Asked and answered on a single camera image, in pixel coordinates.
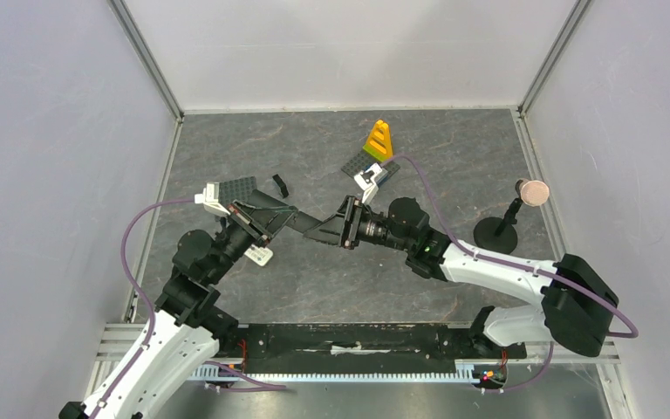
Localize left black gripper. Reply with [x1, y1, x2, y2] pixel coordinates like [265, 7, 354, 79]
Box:
[208, 198, 298, 283]

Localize black slim remote control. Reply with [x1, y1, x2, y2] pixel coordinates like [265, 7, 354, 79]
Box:
[287, 211, 322, 239]

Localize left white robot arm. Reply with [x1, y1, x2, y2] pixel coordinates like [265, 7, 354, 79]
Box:
[58, 192, 298, 418]

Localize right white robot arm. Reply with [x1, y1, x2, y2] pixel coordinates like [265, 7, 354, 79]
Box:
[304, 196, 619, 357]

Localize small black plastic piece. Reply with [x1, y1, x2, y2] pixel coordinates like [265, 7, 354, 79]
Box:
[272, 174, 290, 198]

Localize dark grey lego baseplate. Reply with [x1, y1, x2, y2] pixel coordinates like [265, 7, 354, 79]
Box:
[218, 176, 256, 202]

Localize grey blue lego plate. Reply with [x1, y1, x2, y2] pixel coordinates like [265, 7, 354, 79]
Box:
[340, 150, 400, 187]

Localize yellow green lego tower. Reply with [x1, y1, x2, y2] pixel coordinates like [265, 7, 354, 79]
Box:
[363, 120, 393, 162]

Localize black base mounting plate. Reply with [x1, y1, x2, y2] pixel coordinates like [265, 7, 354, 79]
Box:
[212, 323, 527, 374]

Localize black microphone stand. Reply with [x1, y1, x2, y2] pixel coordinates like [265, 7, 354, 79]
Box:
[473, 197, 523, 254]

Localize beige foam microphone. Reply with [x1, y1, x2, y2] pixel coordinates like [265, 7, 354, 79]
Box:
[515, 179, 550, 207]

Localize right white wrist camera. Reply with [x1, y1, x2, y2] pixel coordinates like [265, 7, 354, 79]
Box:
[353, 162, 387, 205]

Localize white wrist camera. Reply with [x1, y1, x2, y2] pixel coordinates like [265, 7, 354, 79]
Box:
[194, 182, 229, 217]
[353, 162, 387, 205]

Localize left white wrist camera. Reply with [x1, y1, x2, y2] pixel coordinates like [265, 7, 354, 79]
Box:
[194, 182, 229, 217]

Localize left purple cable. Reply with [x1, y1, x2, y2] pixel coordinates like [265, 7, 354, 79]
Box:
[86, 198, 287, 419]

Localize white slotted cable duct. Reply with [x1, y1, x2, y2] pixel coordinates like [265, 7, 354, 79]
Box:
[188, 362, 482, 385]

